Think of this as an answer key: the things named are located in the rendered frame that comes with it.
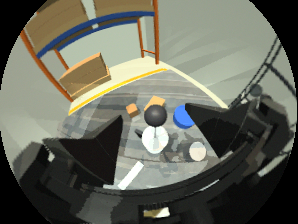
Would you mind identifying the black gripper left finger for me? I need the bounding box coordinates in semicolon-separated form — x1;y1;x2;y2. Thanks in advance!
43;115;124;185

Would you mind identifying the blue short cylinder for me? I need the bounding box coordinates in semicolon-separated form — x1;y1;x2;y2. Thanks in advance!
173;105;194;129

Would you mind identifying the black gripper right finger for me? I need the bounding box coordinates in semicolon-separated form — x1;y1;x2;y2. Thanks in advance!
185;99;258;159

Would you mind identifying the glass coffee press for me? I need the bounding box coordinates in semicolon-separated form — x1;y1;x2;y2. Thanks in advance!
134;104;168;153

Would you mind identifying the white flat bar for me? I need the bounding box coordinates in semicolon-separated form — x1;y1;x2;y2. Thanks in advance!
118;161;144;190

